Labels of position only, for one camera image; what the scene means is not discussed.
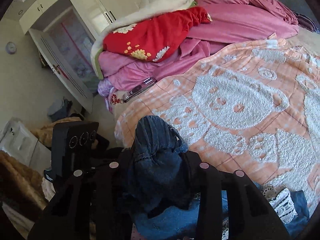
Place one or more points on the blue denim pants with lace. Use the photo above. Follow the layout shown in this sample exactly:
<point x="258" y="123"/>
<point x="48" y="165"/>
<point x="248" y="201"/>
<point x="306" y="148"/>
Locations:
<point x="174" y="194"/>

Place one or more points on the white plastic storage box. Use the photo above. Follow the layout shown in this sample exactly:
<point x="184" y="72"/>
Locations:
<point x="18" y="142"/>

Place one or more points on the smartphone with clear case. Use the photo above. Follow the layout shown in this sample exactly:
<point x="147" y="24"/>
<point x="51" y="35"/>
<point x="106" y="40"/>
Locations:
<point x="146" y="84"/>

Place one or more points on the white glass-door cabinet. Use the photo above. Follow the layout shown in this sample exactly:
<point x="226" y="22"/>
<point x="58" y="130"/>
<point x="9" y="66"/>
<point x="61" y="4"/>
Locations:
<point x="65" y="44"/>

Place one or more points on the red floral garment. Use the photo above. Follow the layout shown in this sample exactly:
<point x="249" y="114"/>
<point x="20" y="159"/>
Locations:
<point x="156" y="39"/>

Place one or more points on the cream fleece blanket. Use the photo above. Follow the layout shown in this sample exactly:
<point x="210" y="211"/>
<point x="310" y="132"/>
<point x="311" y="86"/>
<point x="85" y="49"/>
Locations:
<point x="147" y="10"/>

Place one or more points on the peach bear-pattern bedspread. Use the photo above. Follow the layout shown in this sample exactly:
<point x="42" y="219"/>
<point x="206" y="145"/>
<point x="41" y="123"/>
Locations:
<point x="252" y="106"/>

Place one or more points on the pink blanket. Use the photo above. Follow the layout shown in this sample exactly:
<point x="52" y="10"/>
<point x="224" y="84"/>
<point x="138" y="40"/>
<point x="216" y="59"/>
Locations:
<point x="233" y="21"/>

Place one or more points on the purple striped pillow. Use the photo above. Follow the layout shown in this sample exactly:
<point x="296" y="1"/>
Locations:
<point x="306" y="23"/>

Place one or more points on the round wall clock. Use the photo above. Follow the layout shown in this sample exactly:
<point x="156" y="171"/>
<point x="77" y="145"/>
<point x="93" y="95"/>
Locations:
<point x="10" y="48"/>

